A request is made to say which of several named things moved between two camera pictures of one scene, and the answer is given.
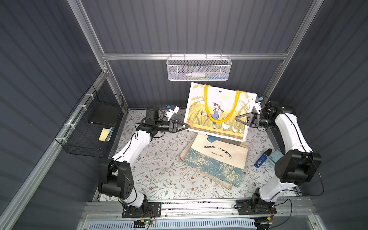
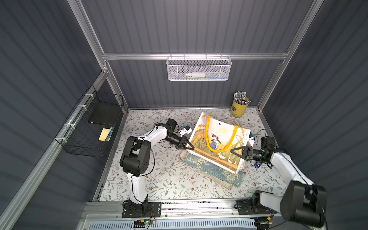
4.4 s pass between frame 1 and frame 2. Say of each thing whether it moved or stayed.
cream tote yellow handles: moved
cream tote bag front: moved
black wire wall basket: stayed
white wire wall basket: stayed
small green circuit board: stayed
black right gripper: moved
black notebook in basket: stayed
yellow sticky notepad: stayed
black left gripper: moved
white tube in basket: stayed
